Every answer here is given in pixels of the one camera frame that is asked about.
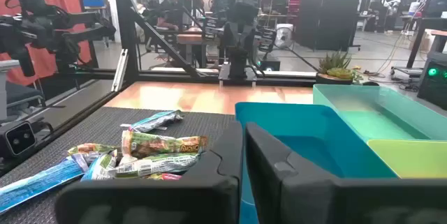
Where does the potted succulent plant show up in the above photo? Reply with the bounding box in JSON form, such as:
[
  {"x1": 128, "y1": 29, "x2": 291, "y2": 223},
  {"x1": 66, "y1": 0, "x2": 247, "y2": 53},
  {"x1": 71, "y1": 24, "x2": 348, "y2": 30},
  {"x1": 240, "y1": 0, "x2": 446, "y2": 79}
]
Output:
[{"x1": 316, "y1": 51, "x2": 364, "y2": 86}]

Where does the black aluminium table frame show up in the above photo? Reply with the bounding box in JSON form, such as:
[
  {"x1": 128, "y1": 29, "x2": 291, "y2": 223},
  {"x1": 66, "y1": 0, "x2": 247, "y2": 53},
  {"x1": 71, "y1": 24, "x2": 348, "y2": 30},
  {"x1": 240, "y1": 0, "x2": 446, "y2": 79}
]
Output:
[{"x1": 0, "y1": 0, "x2": 318, "y2": 178}]

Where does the mint green plastic bin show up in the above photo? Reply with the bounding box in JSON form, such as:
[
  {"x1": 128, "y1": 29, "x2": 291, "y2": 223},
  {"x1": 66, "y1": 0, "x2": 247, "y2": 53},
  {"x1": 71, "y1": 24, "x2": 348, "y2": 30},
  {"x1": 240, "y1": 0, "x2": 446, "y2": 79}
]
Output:
[{"x1": 313, "y1": 84, "x2": 447, "y2": 144}]

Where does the orange peanut butter granola bar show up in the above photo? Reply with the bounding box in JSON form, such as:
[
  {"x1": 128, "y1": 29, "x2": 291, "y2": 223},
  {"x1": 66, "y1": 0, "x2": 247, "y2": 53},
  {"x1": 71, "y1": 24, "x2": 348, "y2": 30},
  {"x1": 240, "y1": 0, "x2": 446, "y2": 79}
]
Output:
[{"x1": 68, "y1": 142, "x2": 120, "y2": 164}]

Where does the grey woven placemat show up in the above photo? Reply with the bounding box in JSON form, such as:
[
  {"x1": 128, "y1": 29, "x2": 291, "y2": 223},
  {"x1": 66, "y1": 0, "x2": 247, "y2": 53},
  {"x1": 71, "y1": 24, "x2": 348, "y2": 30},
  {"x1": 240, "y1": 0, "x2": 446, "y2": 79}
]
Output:
[{"x1": 0, "y1": 107, "x2": 238, "y2": 224}]

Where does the silver metal bracket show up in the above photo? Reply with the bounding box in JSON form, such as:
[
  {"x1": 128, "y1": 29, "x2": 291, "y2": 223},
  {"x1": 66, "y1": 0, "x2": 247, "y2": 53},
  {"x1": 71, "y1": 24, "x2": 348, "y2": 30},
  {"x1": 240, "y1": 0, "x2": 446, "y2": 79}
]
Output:
[{"x1": 110, "y1": 48, "x2": 129, "y2": 93}]

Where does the dark blue plastic bin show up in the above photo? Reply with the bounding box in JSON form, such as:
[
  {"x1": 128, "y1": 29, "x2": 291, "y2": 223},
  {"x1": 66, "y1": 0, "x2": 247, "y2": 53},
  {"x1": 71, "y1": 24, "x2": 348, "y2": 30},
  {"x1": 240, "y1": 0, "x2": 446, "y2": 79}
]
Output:
[{"x1": 234, "y1": 101, "x2": 399, "y2": 224}]

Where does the white floor fan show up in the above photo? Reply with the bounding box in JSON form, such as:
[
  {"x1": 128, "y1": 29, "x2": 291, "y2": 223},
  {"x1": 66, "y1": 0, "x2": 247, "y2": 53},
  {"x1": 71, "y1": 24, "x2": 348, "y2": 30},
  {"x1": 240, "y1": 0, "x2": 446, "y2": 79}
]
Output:
[{"x1": 274, "y1": 23, "x2": 295, "y2": 50}]

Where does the black table-level camera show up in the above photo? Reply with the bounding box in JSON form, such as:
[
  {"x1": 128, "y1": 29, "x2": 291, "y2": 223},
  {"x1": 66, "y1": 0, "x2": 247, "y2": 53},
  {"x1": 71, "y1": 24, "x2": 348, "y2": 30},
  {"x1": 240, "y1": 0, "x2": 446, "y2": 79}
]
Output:
[{"x1": 0, "y1": 121, "x2": 38, "y2": 158}]

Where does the light blue granola bar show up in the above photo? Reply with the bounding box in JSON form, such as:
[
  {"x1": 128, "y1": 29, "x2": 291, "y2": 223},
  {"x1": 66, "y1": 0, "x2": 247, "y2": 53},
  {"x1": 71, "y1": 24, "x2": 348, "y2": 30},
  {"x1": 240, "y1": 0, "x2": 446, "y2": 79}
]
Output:
[{"x1": 0, "y1": 154, "x2": 90, "y2": 215}]

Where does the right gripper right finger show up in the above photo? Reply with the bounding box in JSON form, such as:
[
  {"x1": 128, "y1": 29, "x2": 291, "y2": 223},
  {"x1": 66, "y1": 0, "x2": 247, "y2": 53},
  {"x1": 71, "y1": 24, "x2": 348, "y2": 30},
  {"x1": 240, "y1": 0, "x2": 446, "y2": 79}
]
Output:
[{"x1": 244, "y1": 122, "x2": 447, "y2": 224}]

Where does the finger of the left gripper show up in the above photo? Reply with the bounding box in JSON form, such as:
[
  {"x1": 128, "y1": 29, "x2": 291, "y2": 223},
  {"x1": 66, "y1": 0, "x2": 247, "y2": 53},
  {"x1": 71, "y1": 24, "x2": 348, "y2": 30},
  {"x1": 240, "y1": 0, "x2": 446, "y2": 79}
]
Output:
[
  {"x1": 203, "y1": 16, "x2": 221, "y2": 40},
  {"x1": 256, "y1": 27, "x2": 278, "y2": 56}
]

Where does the green orange Chewy granola bar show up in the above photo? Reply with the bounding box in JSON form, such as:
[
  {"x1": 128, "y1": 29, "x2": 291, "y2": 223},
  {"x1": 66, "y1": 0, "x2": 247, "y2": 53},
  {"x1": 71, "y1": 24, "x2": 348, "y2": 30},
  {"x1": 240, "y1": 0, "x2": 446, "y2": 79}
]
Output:
[{"x1": 121, "y1": 129, "x2": 209, "y2": 159}]

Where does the black room partition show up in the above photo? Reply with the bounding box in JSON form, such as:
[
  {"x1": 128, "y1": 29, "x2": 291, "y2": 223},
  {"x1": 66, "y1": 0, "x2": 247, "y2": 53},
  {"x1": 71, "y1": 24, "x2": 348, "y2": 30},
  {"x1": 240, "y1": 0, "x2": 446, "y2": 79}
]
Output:
[{"x1": 299, "y1": 0, "x2": 364, "y2": 52}]

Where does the blue Quaker Chewy granola bar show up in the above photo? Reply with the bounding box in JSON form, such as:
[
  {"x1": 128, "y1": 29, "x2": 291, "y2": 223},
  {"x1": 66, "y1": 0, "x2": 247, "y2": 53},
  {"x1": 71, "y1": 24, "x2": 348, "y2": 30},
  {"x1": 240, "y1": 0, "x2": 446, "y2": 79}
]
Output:
[{"x1": 80, "y1": 149, "x2": 119, "y2": 182}]

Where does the red Chewy granola bar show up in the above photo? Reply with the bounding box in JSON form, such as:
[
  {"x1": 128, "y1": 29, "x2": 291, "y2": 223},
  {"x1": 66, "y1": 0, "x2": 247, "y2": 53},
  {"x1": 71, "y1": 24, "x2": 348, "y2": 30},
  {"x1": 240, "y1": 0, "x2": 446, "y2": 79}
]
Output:
[{"x1": 145, "y1": 172, "x2": 183, "y2": 181}]

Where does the silver blue granola bar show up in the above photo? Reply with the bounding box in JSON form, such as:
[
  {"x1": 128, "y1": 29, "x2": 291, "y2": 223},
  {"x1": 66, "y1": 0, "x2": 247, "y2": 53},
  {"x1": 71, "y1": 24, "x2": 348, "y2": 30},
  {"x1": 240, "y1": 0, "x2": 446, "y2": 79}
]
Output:
[{"x1": 120, "y1": 110, "x2": 184, "y2": 133}]

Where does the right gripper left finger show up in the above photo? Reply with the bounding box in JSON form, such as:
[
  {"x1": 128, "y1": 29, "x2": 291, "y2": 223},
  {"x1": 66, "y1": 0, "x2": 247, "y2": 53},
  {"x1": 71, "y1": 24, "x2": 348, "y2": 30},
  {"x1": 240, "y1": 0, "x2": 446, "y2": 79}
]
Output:
[{"x1": 54, "y1": 121, "x2": 244, "y2": 224}]

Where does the black box with green light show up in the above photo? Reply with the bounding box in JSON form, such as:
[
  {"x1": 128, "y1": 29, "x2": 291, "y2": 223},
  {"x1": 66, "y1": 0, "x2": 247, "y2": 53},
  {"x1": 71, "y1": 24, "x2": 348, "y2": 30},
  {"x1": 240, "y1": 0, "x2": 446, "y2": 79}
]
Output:
[{"x1": 417, "y1": 51, "x2": 447, "y2": 110}]

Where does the yellow plastic bin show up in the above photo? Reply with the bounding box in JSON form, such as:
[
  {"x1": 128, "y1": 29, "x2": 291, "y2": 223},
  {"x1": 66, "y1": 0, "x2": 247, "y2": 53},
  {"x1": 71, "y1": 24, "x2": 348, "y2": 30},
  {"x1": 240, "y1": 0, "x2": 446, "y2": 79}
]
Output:
[{"x1": 367, "y1": 139, "x2": 447, "y2": 179}]

